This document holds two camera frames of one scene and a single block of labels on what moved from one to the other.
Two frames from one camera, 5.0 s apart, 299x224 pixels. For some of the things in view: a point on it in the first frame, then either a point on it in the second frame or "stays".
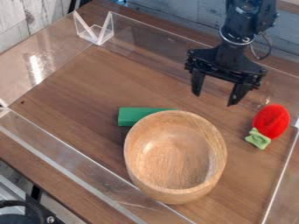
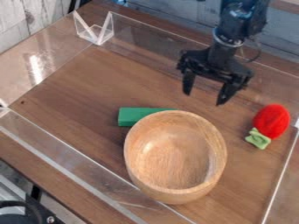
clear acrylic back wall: [164, 50] stays
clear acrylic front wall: [98, 173] stays
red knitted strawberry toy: [272, 123] stays
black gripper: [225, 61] -> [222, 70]
